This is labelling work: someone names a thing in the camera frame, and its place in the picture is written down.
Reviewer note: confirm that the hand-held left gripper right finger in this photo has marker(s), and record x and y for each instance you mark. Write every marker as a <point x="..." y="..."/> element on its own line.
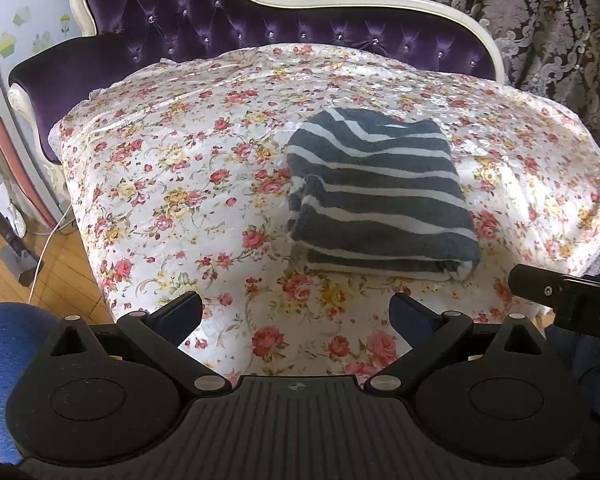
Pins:
<point x="412" y="313"/>

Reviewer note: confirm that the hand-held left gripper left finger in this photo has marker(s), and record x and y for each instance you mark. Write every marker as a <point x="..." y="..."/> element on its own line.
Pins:
<point x="180" y="313"/>

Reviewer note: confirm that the grey white striped shirt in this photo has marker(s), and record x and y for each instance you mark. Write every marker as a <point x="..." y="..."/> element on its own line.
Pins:
<point x="380" y="200"/>

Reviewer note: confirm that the person's right leg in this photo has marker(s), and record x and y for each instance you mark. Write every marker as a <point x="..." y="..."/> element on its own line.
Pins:
<point x="590" y="360"/>

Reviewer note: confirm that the person's leg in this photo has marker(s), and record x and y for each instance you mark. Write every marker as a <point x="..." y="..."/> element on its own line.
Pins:
<point x="10" y="350"/>
<point x="590" y="360"/>

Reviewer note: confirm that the floral blanket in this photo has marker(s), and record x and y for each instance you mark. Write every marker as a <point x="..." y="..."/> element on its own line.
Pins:
<point x="190" y="175"/>

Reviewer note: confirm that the person's left leg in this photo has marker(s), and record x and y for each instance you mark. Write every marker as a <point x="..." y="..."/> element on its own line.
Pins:
<point x="10" y="350"/>

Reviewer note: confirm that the grey stick vacuum cleaner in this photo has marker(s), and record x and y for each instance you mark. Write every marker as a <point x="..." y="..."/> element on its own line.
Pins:
<point x="10" y="245"/>

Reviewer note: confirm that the damask patterned curtain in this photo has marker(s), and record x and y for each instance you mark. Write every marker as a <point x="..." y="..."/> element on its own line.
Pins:
<point x="545" y="30"/>

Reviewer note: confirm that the purple tufted sofa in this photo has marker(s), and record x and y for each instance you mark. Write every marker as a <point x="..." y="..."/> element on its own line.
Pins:
<point x="180" y="25"/>

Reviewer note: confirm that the white cabinet with stickers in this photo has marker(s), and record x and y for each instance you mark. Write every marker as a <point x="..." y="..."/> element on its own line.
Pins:
<point x="25" y="35"/>

